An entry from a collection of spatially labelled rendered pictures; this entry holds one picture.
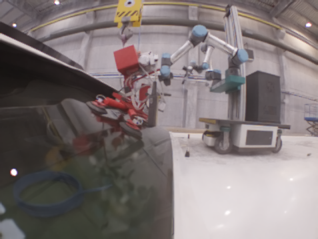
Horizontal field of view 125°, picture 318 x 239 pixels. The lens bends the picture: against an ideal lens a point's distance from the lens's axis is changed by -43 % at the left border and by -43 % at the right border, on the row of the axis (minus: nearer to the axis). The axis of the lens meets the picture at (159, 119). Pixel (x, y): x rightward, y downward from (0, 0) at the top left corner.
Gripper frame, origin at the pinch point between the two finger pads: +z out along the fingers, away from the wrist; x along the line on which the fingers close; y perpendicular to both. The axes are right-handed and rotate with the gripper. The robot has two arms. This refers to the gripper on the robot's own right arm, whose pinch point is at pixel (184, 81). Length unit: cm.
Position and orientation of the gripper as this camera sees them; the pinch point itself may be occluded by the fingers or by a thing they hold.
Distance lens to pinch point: 177.5
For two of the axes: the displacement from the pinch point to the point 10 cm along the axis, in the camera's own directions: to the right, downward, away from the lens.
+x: -0.9, 0.9, 9.9
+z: -4.5, 8.9, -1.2
